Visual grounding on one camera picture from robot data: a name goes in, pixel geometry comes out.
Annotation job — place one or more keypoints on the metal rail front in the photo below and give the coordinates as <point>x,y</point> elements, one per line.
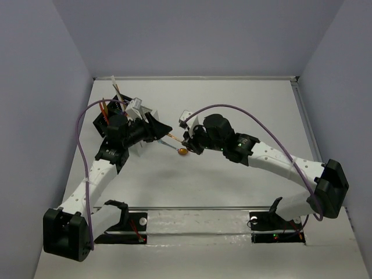
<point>148,208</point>

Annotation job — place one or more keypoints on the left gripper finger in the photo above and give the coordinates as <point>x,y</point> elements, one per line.
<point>157,130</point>
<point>151,120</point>

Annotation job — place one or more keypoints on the metal rail back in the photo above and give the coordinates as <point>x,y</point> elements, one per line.
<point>275,78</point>

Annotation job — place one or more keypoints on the gold knife black handle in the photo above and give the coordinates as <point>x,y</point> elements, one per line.
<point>105,108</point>

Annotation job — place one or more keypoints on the white utensil container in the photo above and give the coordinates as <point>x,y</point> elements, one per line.
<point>143,146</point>

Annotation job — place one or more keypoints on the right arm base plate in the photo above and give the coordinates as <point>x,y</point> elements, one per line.
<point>276,231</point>

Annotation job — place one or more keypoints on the black utensil container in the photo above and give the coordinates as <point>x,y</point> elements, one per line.
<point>108,109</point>

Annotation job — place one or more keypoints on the iridescent blue purple fork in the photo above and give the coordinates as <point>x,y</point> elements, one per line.
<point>117,111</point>

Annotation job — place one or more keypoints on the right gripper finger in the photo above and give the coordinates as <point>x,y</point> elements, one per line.
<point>194,147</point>
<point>189,138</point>

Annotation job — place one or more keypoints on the iridescent metal spoon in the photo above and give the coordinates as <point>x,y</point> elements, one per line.
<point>180,151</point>

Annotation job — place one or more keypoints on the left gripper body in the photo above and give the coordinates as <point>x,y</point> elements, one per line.
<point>150,128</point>

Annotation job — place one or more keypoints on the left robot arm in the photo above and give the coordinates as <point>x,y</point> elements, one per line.
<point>70,230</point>

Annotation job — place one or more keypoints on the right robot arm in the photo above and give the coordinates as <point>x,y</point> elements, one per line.
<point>325,184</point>

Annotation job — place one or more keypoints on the orange chopstick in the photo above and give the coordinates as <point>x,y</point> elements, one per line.
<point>118,93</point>

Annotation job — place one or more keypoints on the orange plastic knife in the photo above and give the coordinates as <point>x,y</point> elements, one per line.
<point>103,113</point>

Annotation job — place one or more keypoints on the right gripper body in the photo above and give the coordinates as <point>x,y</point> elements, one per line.
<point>204,140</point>

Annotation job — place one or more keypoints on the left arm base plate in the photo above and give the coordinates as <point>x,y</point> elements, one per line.
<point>131,233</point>

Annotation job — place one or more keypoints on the gold ornate fork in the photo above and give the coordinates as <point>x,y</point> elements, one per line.
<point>175,138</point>

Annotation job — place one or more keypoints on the metal rail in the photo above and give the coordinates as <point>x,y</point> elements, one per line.
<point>148,208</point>
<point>275,78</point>

